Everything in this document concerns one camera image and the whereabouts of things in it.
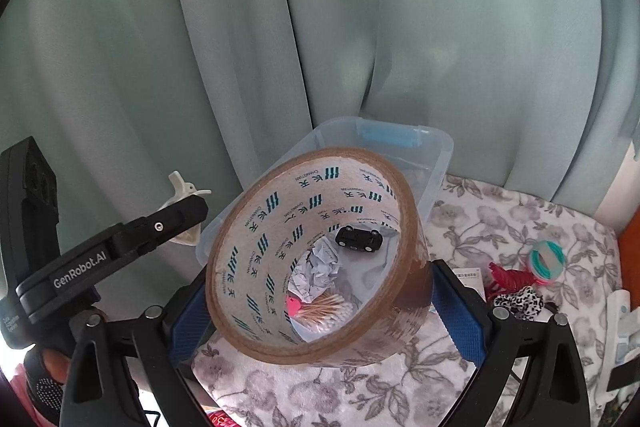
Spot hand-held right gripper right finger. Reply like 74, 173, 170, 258
430, 257, 592, 427

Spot white paper ball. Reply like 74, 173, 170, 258
289, 241, 346, 304

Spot pale green curtain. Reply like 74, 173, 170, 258
0, 0, 640, 268

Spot brown wooden bed frame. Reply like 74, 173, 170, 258
617, 207, 640, 259

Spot black toy car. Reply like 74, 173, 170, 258
335, 223, 385, 253

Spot grey floral blanket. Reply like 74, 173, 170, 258
192, 174, 627, 427

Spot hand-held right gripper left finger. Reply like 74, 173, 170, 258
59, 273, 222, 427

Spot brown packing tape roll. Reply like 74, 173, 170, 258
206, 148, 434, 371

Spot red hair tie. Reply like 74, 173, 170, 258
487, 263, 534, 296

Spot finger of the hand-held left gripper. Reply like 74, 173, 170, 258
111, 195, 209, 259

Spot white power strip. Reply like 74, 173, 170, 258
597, 289, 632, 404

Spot teal and pink ring coil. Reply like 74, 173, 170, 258
529, 240, 569, 281

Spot cream hair claw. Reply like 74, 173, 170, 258
167, 171, 212, 247

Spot cotton swab pack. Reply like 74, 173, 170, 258
300, 292, 354, 326

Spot person's left hand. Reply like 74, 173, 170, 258
22, 346, 71, 420

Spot white barcode tag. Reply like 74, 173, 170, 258
452, 268, 485, 303

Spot clear plastic container blue latches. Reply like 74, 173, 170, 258
195, 118, 455, 350

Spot leopard print scrunchie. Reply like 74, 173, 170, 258
494, 286, 545, 321

